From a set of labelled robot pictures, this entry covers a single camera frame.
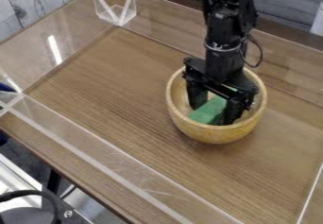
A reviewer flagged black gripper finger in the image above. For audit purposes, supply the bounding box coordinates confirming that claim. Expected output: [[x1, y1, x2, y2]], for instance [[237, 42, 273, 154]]
[[188, 81, 209, 110], [222, 97, 254, 126]]

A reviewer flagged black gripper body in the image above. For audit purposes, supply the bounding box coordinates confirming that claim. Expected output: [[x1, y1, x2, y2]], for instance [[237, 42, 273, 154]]
[[184, 43, 260, 101]]

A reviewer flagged green rectangular block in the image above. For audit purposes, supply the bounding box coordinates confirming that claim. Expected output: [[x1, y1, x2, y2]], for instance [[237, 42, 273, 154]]
[[189, 91, 229, 126]]

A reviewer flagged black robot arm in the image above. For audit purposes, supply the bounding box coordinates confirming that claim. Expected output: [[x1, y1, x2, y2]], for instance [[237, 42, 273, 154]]
[[184, 0, 260, 126]]

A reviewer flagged brown wooden bowl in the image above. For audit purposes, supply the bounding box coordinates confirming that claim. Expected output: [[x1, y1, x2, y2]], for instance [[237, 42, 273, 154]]
[[166, 68, 268, 145]]

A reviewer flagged black table leg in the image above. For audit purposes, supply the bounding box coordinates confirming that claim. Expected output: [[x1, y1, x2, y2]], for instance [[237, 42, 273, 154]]
[[47, 170, 62, 194]]

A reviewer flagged blue object left edge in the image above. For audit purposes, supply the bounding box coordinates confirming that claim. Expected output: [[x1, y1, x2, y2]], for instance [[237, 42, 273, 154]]
[[0, 82, 17, 93]]

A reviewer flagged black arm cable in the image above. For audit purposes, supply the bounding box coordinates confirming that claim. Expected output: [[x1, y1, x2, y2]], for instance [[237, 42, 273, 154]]
[[240, 33, 265, 69]]

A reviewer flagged clear acrylic enclosure wall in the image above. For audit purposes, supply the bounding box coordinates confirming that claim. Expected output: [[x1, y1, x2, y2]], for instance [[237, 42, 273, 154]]
[[0, 0, 323, 224]]

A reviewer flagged black metal bracket with screw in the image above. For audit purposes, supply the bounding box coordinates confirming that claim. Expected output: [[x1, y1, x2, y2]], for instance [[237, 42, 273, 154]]
[[43, 189, 94, 224]]

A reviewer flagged black cable bottom left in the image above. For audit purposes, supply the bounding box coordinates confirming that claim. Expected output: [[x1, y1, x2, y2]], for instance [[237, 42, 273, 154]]
[[0, 189, 61, 224]]

